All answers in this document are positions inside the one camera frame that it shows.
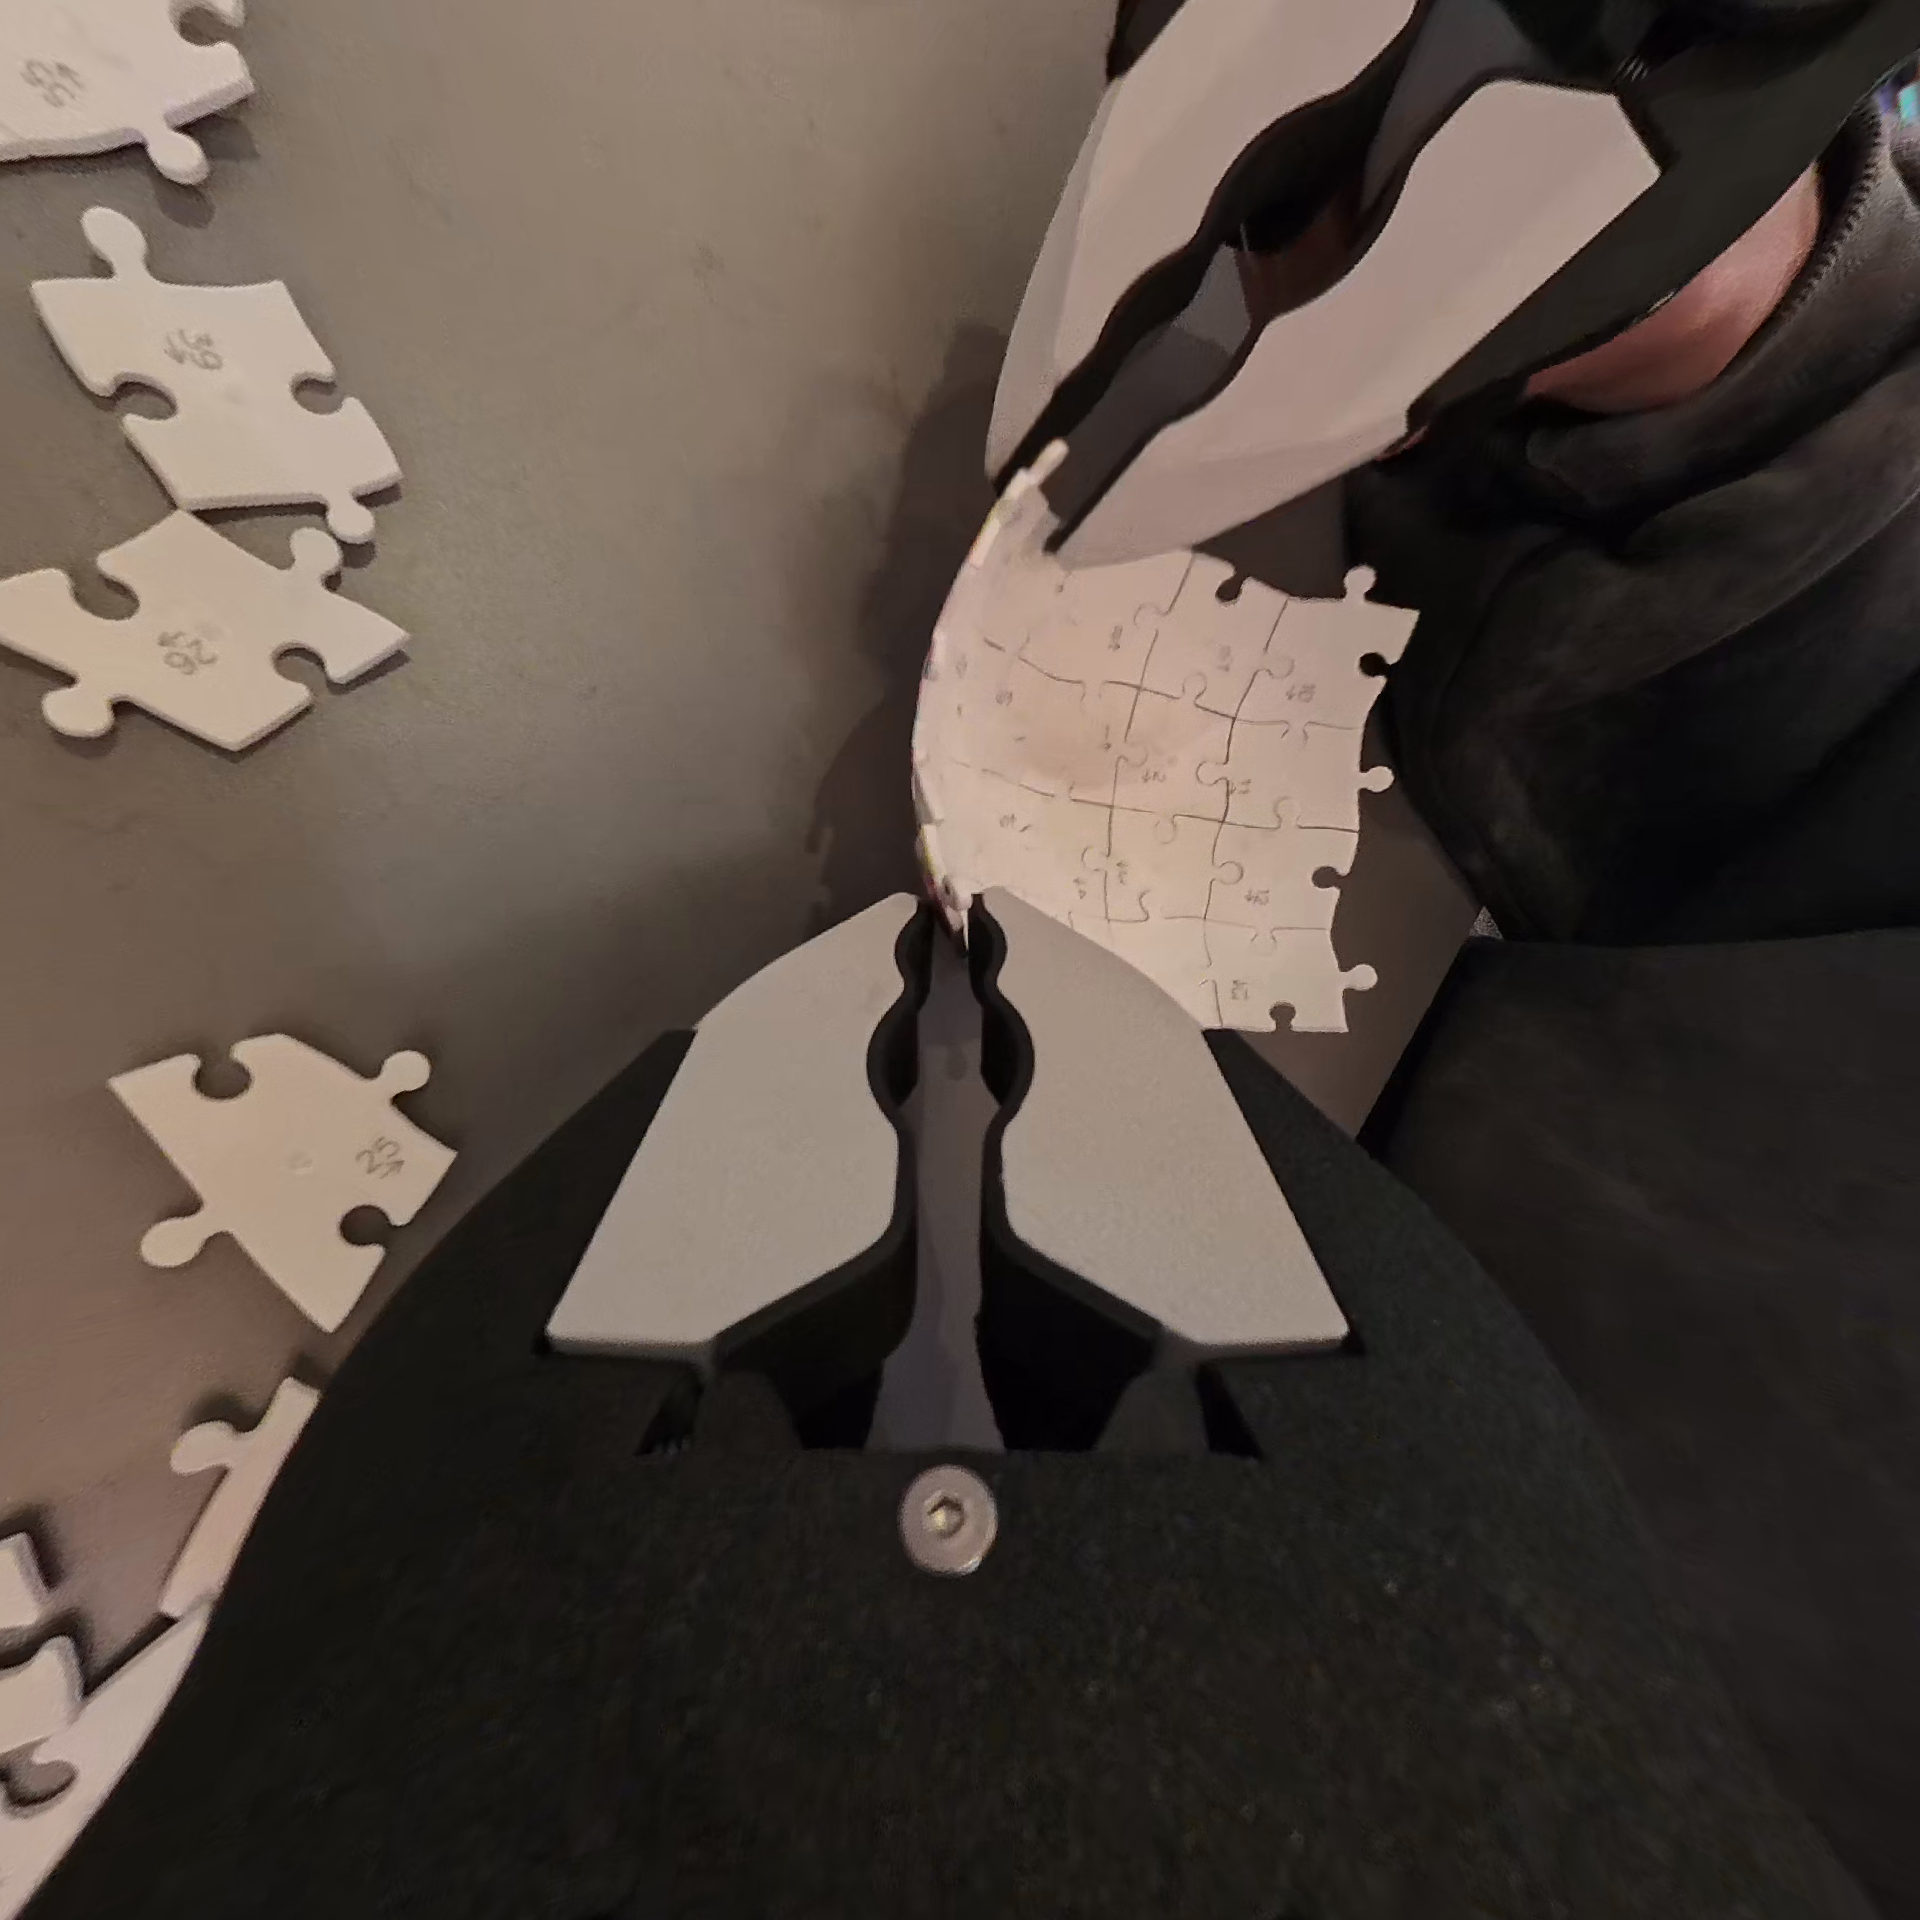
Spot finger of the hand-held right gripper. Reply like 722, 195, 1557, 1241
982, 0, 1431, 486
1047, 71, 1666, 559

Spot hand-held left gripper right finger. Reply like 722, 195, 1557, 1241
966, 887, 1353, 1450

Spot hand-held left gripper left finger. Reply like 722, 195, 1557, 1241
543, 891, 939, 1450

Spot partly built puzzle ball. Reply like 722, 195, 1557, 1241
910, 464, 1422, 1038

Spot group of puzzle pieces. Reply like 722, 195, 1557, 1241
0, 0, 459, 1913

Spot person's right forearm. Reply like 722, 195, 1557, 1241
1341, 90, 1920, 947

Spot person's right hand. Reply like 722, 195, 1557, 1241
1523, 166, 1834, 410

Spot person's dark trousers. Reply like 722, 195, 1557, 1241
1358, 931, 1920, 1920

